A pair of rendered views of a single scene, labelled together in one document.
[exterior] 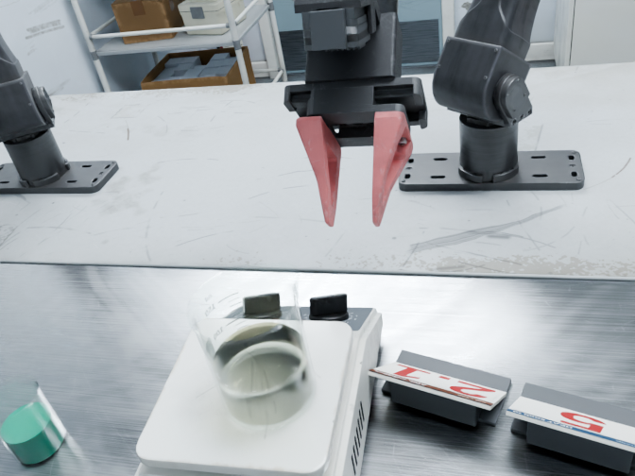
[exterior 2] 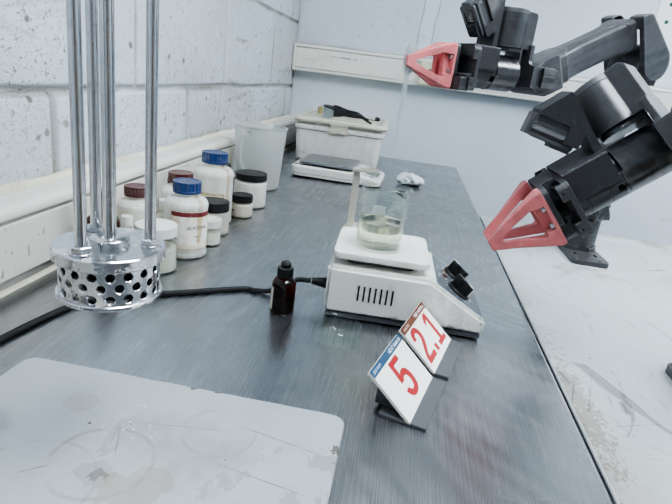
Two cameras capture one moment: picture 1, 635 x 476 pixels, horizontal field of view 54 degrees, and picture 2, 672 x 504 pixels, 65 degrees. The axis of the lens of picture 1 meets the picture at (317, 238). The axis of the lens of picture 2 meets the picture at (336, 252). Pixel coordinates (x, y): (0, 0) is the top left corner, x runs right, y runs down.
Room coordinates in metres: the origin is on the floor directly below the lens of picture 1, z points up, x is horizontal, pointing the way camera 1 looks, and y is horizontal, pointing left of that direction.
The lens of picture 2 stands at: (0.06, -0.57, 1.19)
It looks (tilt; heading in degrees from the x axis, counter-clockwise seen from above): 19 degrees down; 76
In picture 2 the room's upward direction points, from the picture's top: 7 degrees clockwise
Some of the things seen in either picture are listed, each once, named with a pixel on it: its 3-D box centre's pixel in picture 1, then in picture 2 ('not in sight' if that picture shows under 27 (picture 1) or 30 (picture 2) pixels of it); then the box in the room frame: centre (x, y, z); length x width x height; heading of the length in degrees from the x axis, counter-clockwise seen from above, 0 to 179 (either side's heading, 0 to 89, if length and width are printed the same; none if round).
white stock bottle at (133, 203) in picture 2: not in sight; (136, 217); (-0.05, 0.24, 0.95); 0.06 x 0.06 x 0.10
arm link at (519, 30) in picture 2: not in sight; (520, 49); (0.54, 0.29, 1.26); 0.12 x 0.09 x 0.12; 13
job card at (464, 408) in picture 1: (441, 377); (432, 338); (0.31, -0.07, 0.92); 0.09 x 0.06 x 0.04; 56
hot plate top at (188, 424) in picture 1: (252, 387); (382, 246); (0.28, 0.06, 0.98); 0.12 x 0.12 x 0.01; 72
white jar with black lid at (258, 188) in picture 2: not in sight; (250, 188); (0.13, 0.55, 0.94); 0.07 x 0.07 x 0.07
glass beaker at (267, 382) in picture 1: (262, 348); (383, 218); (0.27, 0.05, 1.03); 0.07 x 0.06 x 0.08; 125
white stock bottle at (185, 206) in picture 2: not in sight; (186, 217); (0.02, 0.23, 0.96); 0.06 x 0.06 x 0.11
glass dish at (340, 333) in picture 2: not in sight; (336, 331); (0.20, -0.04, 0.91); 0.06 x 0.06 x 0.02
